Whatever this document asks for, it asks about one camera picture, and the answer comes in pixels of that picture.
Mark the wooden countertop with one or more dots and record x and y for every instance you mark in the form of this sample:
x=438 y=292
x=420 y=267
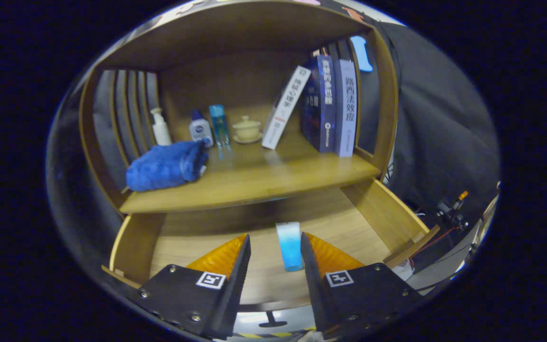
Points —
x=264 y=178

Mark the white pump bottle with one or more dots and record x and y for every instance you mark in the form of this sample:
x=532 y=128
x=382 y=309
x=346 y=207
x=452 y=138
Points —
x=161 y=130

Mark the beige lidded teacup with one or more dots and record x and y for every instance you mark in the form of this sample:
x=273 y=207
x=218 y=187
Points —
x=247 y=129

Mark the light blue squeeze tube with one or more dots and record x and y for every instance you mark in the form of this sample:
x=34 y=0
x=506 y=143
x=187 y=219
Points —
x=290 y=247

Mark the dark blue book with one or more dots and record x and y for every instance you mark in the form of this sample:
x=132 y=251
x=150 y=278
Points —
x=321 y=104

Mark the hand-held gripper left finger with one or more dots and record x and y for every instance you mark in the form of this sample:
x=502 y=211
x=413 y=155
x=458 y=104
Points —
x=235 y=285

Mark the wooden cabinet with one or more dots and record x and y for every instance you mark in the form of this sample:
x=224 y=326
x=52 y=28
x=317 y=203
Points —
x=235 y=33

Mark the white bottle blue cap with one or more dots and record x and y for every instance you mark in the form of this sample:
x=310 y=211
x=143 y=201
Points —
x=201 y=130

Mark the clear blue bottle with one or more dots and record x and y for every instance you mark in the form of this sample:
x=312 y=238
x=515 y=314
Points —
x=219 y=126

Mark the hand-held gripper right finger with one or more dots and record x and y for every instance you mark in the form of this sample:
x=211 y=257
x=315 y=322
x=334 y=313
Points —
x=314 y=285

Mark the pale lavender book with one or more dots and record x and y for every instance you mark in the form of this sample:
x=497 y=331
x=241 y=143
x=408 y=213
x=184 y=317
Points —
x=347 y=109

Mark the blue folded towel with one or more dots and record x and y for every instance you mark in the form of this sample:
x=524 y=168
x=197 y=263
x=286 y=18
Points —
x=164 y=166

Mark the white book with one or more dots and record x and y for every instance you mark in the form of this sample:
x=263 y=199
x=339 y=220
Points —
x=285 y=109

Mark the black drawer knob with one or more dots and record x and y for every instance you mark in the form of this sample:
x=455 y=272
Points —
x=272 y=324

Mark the yellow black floor tape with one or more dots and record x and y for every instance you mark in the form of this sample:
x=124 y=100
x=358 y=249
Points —
x=254 y=335

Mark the orange black device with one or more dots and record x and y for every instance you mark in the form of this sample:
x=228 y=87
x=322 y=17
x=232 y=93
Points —
x=451 y=209

